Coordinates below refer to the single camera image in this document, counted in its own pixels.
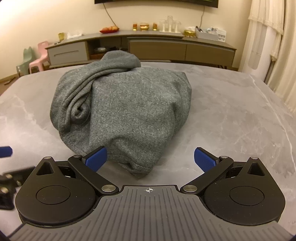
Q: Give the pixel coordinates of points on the green plastic chair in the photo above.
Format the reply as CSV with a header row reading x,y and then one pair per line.
x,y
26,58

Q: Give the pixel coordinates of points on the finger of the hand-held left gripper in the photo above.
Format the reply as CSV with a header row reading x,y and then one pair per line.
x,y
5,151

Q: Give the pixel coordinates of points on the white standing air conditioner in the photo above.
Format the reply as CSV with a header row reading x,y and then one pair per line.
x,y
254,46

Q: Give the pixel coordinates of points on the grey TV cabinet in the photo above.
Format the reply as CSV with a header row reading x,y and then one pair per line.
x,y
157,49

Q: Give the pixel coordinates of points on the cream curtain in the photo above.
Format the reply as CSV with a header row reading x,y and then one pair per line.
x,y
284,58

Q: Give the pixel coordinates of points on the metal bowl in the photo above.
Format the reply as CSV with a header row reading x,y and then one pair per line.
x,y
100,49

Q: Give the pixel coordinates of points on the white storage box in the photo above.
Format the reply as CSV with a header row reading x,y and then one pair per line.
x,y
209,34

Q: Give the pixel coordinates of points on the white tissue packet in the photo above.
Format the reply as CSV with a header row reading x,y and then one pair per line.
x,y
74,34

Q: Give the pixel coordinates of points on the grey pants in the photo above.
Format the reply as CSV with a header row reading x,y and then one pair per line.
x,y
129,104

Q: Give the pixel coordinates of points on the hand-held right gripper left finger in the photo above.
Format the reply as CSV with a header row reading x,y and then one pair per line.
x,y
96,158

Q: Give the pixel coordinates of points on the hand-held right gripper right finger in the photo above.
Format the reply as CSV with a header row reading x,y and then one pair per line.
x,y
204,160

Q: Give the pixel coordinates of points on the yellow glass cup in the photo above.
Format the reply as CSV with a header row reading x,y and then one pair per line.
x,y
61,37

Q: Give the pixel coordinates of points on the gold tissue box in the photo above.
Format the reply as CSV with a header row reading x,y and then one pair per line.
x,y
190,32

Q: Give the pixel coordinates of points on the clear glass jar set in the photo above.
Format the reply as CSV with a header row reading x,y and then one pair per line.
x,y
170,24

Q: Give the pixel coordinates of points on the small gold cup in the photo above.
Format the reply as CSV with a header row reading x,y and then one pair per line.
x,y
135,26
155,26

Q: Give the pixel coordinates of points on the red fruit plate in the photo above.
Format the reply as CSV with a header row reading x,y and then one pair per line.
x,y
109,30

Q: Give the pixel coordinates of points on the gold bowl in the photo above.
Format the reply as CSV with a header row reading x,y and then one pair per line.
x,y
144,26

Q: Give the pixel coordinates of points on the pink plastic chair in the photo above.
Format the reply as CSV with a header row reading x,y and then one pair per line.
x,y
42,52

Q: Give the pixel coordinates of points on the wall television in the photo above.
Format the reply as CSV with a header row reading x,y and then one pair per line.
x,y
150,2

